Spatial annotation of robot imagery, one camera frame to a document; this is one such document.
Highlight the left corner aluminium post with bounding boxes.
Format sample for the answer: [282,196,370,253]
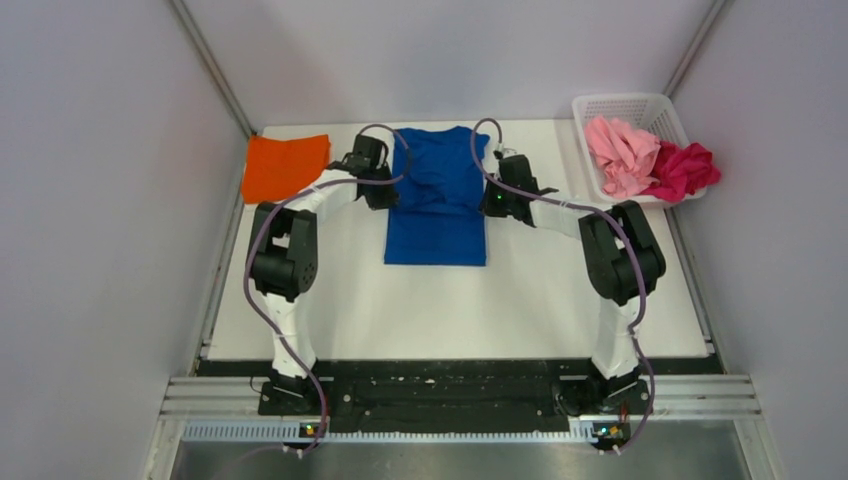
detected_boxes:
[165,0,256,138]

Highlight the corner aluminium post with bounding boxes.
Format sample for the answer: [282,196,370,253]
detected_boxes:
[165,0,256,138]
[663,0,734,98]

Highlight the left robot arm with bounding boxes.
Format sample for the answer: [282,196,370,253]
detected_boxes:
[243,134,398,415]

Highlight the magenta t shirt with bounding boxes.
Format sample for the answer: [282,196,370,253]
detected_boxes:
[642,141,722,203]

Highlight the folded orange t shirt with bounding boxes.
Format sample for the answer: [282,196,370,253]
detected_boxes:
[241,134,331,205]

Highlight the blue t shirt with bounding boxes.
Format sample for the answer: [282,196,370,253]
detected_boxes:
[384,126,490,267]

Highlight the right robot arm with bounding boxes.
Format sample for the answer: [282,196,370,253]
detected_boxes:
[480,151,666,416]

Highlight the right corner aluminium post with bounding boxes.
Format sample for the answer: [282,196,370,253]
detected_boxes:
[663,0,734,98]

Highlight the white plastic basket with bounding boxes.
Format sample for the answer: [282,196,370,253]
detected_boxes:
[572,93,708,208]

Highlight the white slotted cable duct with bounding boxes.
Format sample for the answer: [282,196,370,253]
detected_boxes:
[182,420,624,446]

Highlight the light pink t shirt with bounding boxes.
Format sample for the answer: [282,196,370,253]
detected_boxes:
[584,116,661,199]

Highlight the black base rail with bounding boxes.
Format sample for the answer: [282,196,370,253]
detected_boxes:
[198,357,723,435]

